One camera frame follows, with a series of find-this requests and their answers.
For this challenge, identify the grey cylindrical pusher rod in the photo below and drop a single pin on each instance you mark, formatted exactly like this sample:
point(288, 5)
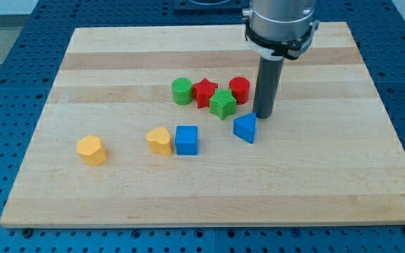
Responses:
point(268, 77)

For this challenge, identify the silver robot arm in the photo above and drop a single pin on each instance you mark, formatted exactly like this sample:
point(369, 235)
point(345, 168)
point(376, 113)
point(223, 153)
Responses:
point(276, 30)

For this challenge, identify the green star block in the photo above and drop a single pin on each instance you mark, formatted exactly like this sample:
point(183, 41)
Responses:
point(223, 103)

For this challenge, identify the red star block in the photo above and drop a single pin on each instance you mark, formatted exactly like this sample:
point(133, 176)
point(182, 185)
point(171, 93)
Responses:
point(203, 91)

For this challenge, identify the red cylinder block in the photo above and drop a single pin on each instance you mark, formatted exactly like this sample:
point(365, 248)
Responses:
point(240, 87)

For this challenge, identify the blue triangle block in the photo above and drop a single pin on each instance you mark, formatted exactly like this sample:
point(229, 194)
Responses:
point(244, 127)

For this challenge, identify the green cylinder block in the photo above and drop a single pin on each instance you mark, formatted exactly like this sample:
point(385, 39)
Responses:
point(182, 91)

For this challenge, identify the blue cube block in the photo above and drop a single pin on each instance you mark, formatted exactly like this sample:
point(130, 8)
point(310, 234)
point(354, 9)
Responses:
point(186, 140)

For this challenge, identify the yellow heart block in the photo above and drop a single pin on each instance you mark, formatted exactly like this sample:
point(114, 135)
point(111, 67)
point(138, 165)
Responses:
point(159, 141)

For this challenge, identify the wooden board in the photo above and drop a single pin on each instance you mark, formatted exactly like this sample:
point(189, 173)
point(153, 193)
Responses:
point(328, 155)

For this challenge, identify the yellow hexagon block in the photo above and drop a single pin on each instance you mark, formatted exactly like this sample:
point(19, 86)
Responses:
point(92, 151)

